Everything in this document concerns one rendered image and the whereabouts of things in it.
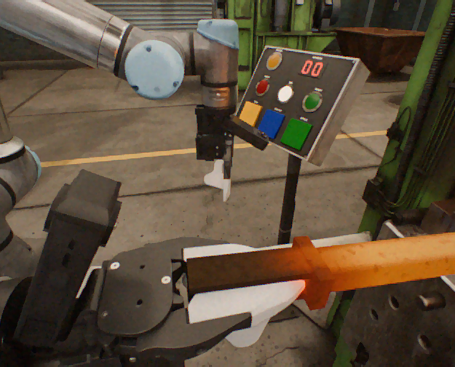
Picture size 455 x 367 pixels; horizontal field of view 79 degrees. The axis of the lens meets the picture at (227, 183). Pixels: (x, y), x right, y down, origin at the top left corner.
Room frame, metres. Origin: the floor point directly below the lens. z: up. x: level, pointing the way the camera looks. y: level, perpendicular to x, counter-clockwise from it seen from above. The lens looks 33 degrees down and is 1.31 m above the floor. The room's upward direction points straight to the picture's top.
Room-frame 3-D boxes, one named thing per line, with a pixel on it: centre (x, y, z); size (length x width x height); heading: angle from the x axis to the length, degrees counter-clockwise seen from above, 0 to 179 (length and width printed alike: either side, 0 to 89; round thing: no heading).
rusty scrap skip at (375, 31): (6.94, -3.35, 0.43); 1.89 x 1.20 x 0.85; 12
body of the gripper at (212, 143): (0.58, 0.02, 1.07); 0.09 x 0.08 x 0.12; 87
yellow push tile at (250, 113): (0.89, -0.08, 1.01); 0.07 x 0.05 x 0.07; 36
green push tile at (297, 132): (0.73, -0.20, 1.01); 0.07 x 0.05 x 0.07; 36
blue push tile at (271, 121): (0.81, -0.14, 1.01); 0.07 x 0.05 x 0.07; 36
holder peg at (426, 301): (0.30, -0.36, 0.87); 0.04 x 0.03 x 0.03; 101
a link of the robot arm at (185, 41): (0.55, 0.11, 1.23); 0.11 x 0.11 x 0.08; 5
